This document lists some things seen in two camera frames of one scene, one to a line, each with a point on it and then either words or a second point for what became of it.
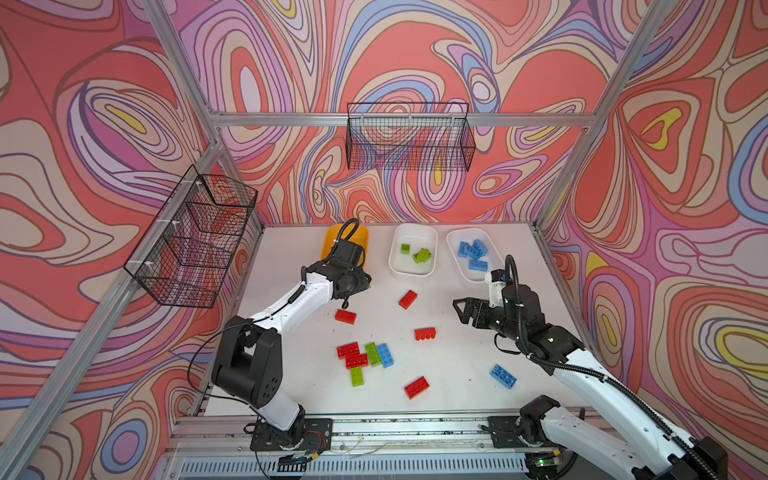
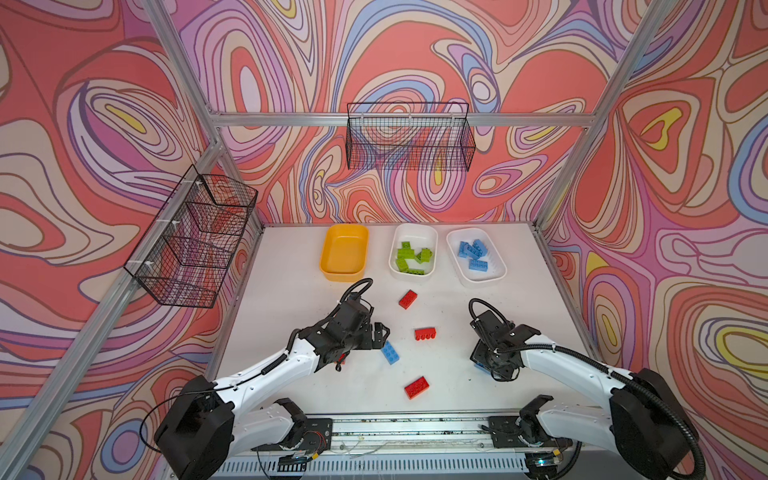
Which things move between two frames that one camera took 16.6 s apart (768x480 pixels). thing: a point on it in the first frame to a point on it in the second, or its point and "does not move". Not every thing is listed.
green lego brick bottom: x=357 y=376 to x=406 y=253
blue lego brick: x=474 y=251 does not move
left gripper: x=363 y=281 to x=379 y=336
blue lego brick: x=480 y=246 does not move
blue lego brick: x=464 y=249 does not move
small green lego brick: x=424 y=255 does not move
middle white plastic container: x=413 y=250 does not move
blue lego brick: x=478 y=265 does not move
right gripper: x=481 y=306 to x=478 y=352
